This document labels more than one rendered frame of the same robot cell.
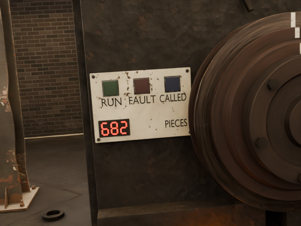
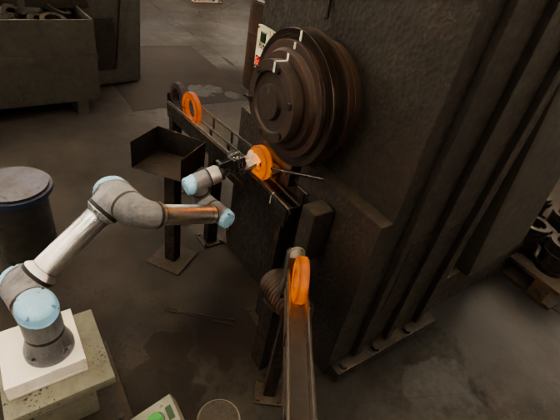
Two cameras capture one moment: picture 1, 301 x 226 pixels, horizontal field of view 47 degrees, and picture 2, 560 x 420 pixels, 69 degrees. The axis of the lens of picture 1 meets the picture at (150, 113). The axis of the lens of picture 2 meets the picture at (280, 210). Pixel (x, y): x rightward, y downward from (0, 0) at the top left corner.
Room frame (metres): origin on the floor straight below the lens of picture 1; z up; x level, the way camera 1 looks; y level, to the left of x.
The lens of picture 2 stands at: (0.06, -1.50, 1.66)
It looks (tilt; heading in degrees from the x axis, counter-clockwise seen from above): 36 degrees down; 56
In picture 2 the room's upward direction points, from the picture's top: 11 degrees clockwise
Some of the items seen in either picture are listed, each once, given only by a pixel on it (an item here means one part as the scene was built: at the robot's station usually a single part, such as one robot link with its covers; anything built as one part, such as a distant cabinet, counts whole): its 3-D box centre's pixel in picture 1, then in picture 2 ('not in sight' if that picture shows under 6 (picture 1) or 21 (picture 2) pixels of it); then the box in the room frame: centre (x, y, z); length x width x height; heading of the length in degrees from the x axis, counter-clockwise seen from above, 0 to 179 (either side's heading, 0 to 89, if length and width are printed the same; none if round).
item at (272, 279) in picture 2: not in sight; (277, 330); (0.73, -0.67, 0.27); 0.22 x 0.13 x 0.53; 95
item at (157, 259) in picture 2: not in sight; (168, 204); (0.51, 0.15, 0.36); 0.26 x 0.20 x 0.72; 130
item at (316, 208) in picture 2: not in sight; (313, 231); (0.87, -0.56, 0.68); 0.11 x 0.08 x 0.24; 5
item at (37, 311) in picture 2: not in sight; (38, 313); (-0.08, -0.51, 0.53); 0.13 x 0.12 x 0.14; 108
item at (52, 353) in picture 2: not in sight; (47, 338); (-0.07, -0.51, 0.41); 0.15 x 0.15 x 0.10
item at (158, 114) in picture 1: (142, 104); (273, 56); (0.91, 0.02, 1.15); 0.26 x 0.02 x 0.18; 95
